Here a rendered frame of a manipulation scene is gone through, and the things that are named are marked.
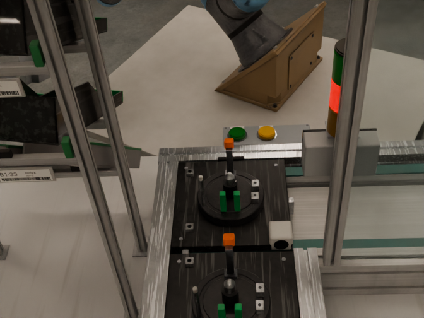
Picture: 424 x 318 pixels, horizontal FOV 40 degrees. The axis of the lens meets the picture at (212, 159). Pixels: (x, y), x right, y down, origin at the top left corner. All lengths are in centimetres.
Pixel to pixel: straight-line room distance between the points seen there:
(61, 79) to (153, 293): 50
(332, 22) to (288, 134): 234
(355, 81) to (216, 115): 81
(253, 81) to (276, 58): 12
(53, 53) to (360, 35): 39
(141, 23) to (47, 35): 305
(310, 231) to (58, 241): 56
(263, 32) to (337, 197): 71
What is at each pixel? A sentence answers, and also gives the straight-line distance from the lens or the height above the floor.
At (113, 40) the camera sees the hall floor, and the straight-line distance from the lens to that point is 365.
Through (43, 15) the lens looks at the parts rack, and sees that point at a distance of 72.
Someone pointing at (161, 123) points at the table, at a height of 86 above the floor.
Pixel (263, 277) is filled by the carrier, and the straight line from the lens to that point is 110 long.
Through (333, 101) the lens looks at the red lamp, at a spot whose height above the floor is 133.
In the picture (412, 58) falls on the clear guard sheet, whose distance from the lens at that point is 84.
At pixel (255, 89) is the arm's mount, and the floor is 91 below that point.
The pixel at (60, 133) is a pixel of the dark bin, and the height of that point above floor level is 132.
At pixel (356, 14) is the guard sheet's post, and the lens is 77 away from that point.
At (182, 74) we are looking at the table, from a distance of 177.
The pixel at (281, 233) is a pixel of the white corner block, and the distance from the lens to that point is 113.
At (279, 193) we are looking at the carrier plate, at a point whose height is 97.
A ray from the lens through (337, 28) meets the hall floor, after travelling 362.
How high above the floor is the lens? 188
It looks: 44 degrees down
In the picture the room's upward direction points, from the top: 5 degrees counter-clockwise
